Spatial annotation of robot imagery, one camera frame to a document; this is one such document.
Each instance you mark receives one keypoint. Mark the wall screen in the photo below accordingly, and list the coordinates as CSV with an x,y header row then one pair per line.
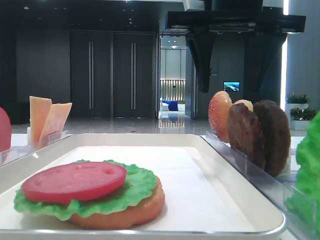
x,y
231,86

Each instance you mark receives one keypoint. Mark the clear right long rail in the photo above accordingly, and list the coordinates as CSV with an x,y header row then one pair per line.
x,y
276,189

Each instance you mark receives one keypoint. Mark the orange cheese slice inner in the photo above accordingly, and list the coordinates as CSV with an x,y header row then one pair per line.
x,y
56,119

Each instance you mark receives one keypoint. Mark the clear left long rail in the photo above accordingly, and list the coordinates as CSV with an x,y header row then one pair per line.
x,y
20,151

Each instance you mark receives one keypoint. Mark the dark double door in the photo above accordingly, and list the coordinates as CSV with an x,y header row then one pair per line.
x,y
113,74

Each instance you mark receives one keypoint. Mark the blue sofa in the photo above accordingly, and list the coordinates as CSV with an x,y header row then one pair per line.
x,y
168,105

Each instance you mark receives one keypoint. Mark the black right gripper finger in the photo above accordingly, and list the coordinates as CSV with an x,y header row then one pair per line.
x,y
260,51
201,45

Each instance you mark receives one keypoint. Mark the bun half inner right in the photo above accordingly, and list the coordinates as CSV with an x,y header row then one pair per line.
x,y
218,112

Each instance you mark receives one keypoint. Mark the brown meat patty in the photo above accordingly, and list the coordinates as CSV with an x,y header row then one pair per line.
x,y
245,134
277,137

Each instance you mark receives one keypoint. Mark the red tomato slice on tray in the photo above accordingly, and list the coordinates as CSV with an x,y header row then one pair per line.
x,y
81,181

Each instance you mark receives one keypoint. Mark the clear long rail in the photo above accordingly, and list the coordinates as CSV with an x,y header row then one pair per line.
x,y
20,151
276,189

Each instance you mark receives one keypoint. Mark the green lettuce on tray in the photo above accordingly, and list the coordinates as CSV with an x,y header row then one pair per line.
x,y
139,184

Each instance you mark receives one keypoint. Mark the potted plants white planter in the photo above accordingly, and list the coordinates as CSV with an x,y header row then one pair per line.
x,y
298,111

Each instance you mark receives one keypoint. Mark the green lettuce leaf standing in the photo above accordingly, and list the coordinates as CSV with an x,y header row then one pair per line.
x,y
307,162

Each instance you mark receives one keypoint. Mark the bun half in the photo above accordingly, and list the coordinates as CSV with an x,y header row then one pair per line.
x,y
247,103
218,112

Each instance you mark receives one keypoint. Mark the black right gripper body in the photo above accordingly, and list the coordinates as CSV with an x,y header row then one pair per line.
x,y
235,16

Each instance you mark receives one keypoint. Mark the bottom bun on tray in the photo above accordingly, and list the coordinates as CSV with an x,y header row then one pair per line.
x,y
145,211

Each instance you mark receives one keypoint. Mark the red tomato slice standing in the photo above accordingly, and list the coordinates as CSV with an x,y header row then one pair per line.
x,y
5,131

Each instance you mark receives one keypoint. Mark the white rectangular metal tray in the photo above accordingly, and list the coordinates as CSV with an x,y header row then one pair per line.
x,y
206,198

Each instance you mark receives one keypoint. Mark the bun half outer right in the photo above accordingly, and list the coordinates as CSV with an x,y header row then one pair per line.
x,y
247,103

